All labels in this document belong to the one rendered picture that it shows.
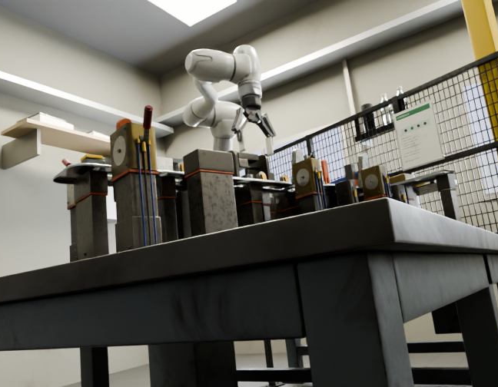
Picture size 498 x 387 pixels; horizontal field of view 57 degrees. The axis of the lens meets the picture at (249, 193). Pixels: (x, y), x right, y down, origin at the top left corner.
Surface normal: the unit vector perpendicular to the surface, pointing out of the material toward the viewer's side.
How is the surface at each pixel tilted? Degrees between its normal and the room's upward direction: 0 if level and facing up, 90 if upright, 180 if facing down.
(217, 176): 90
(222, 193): 90
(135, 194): 90
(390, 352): 90
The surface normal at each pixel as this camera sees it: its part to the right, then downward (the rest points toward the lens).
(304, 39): -0.56, -0.11
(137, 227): 0.63, -0.23
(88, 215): -0.77, -0.05
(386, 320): 0.82, -0.21
